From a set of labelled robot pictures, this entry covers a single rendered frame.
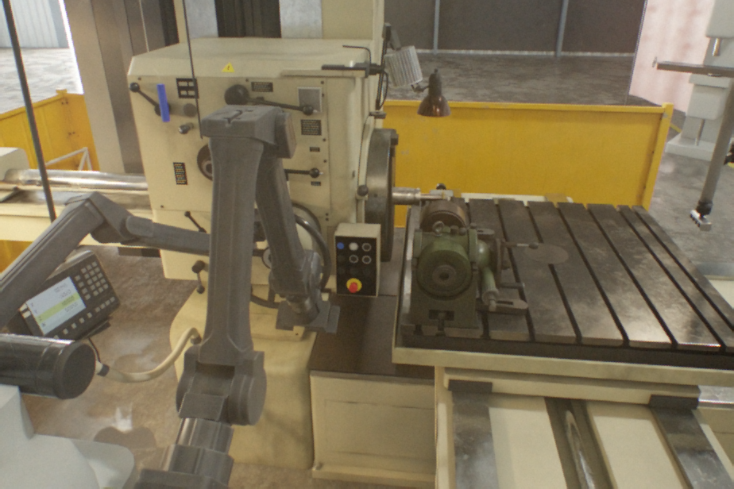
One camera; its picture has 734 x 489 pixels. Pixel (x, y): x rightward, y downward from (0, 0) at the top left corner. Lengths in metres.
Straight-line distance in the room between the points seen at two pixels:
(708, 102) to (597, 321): 5.79
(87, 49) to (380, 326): 1.87
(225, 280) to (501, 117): 3.69
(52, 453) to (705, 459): 1.88
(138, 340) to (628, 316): 2.87
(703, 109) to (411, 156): 4.38
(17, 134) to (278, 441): 3.13
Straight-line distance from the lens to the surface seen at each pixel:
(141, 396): 3.37
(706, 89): 7.68
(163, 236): 1.27
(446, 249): 1.82
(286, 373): 2.41
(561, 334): 2.02
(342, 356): 2.41
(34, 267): 1.08
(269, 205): 0.88
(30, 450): 0.79
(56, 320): 1.93
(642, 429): 2.21
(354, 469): 2.73
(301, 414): 2.56
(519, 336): 2.00
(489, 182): 4.43
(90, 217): 1.15
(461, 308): 1.92
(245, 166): 0.72
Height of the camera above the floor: 2.16
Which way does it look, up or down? 25 degrees down
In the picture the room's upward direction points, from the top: straight up
